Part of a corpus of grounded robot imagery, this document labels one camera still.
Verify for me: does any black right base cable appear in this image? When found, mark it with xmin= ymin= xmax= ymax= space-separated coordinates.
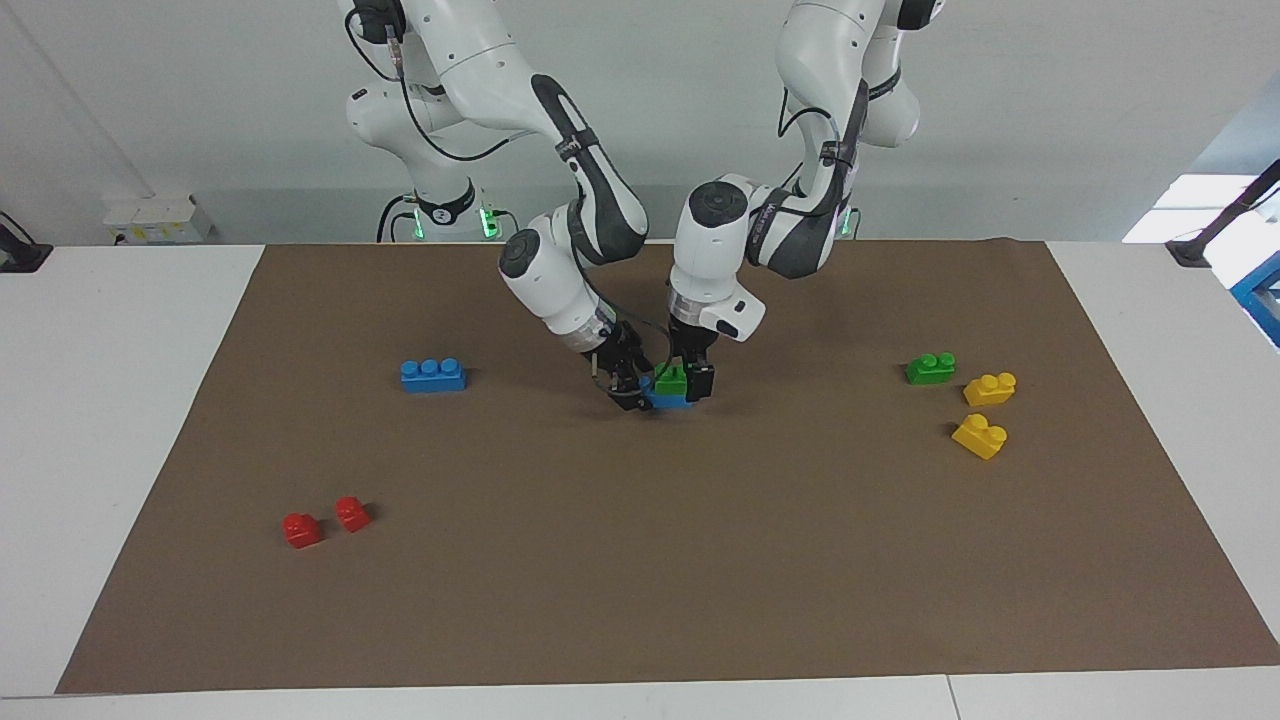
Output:
xmin=376 ymin=194 xmax=415 ymax=243

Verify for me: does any brown table mat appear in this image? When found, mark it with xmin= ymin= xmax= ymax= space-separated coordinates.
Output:
xmin=55 ymin=238 xmax=1280 ymax=696

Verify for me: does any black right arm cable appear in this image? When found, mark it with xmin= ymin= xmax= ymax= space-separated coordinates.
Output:
xmin=344 ymin=8 xmax=513 ymax=163

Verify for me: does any blue metal frame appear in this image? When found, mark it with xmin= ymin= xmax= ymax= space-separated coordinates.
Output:
xmin=1230 ymin=250 xmax=1280 ymax=349

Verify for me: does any yellow two-stud block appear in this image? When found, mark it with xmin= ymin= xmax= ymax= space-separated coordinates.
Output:
xmin=962 ymin=372 xmax=1018 ymax=407
xmin=951 ymin=413 xmax=1009 ymax=461

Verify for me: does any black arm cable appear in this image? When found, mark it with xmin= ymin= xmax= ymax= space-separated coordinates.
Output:
xmin=777 ymin=104 xmax=843 ymax=201
xmin=344 ymin=8 xmax=513 ymax=163

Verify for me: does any black stand with pole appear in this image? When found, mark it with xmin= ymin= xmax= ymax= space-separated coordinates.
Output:
xmin=1165 ymin=160 xmax=1280 ymax=267

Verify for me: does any white power strip box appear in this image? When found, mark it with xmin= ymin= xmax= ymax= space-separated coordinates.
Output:
xmin=103 ymin=195 xmax=214 ymax=245

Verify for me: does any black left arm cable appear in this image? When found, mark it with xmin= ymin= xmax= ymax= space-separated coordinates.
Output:
xmin=777 ymin=104 xmax=843 ymax=201

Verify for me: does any black table clamp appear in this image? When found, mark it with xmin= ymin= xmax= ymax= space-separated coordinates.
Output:
xmin=0 ymin=212 xmax=54 ymax=274

